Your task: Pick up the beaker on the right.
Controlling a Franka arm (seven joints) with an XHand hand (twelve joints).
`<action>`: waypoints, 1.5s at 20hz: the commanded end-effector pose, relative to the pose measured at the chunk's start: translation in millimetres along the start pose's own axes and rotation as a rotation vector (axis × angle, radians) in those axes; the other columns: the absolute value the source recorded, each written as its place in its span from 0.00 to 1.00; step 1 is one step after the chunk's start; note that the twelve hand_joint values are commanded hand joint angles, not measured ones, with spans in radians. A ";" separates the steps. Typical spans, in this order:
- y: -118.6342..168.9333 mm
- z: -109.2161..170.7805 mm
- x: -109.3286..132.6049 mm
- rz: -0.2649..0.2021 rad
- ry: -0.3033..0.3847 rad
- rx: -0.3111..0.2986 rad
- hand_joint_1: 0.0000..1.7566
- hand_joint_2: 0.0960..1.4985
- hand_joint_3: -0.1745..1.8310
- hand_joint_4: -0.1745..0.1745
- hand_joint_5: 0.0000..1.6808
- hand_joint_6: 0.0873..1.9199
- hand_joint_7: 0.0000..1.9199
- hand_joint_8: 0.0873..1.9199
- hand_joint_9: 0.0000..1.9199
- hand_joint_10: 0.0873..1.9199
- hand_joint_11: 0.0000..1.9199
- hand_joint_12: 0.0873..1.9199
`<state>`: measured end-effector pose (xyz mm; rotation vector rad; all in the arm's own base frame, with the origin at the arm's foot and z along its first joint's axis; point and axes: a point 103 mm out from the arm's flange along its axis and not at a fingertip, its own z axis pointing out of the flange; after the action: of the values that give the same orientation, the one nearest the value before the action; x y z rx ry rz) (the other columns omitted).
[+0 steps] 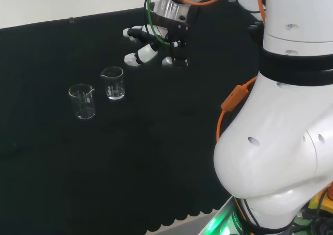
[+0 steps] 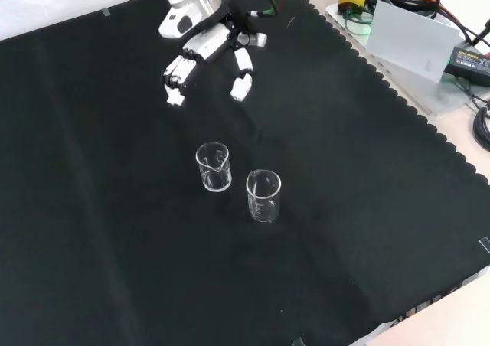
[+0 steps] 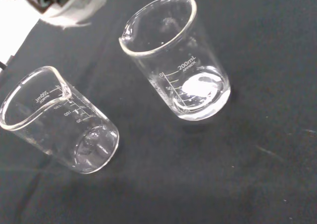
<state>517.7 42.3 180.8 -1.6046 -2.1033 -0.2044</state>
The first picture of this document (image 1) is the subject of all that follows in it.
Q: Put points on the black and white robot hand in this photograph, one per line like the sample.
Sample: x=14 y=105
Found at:
x=179 y=37

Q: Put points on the small clear glass beaker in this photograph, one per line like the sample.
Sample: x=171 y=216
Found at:
x=114 y=96

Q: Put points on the large clear glass beaker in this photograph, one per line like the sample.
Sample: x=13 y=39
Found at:
x=83 y=114

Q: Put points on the pale board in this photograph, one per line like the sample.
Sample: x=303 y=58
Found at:
x=52 y=1

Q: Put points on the black bench cloth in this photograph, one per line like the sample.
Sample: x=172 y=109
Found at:
x=104 y=167

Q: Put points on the yellow stop button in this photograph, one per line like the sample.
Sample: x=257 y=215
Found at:
x=318 y=201

